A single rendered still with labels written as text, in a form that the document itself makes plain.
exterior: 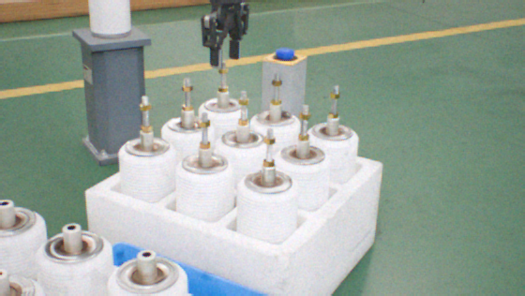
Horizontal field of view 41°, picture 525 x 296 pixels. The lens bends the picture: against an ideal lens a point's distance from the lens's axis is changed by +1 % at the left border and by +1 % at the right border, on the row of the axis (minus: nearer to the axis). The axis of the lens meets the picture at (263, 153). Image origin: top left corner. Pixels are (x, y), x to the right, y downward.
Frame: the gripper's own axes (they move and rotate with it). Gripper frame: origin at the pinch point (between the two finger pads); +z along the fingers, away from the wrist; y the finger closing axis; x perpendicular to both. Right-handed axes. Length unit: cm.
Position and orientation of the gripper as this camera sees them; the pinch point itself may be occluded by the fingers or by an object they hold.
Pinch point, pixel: (225, 56)
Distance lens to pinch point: 134.3
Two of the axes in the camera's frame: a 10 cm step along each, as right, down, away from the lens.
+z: -0.3, 9.0, 4.2
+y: 4.7, -3.6, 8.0
